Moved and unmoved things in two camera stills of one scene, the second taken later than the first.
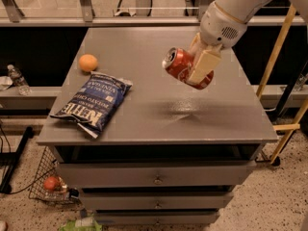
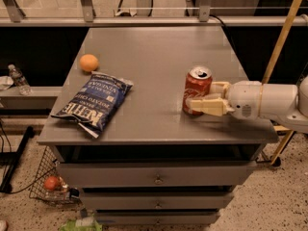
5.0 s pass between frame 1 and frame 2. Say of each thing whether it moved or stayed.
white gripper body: moved
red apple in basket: stayed
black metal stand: stayed
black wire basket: stayed
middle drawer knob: stayed
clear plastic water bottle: stayed
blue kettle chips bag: stayed
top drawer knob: stayed
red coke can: moved
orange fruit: stayed
